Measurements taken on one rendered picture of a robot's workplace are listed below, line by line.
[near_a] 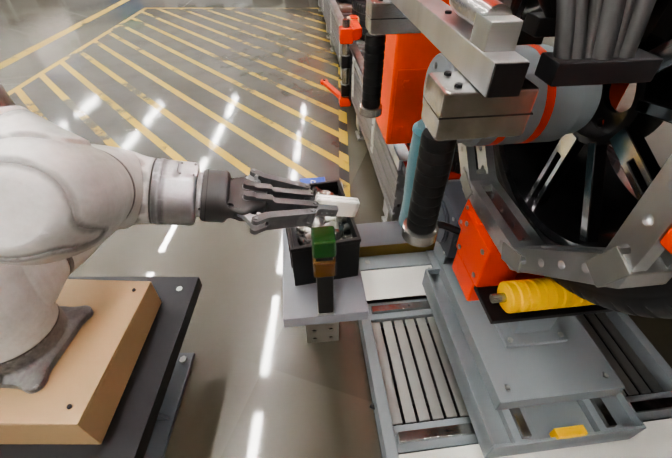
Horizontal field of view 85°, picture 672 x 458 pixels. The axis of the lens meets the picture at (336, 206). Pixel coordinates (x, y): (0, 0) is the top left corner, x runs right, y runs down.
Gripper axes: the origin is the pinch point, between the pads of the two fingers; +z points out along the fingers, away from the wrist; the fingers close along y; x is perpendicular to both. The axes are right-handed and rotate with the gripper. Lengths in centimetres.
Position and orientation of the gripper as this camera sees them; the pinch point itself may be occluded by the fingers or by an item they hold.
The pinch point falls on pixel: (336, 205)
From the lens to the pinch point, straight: 58.4
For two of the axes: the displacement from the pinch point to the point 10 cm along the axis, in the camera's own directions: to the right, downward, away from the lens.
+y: -1.9, -6.4, 7.4
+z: 9.5, 0.8, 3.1
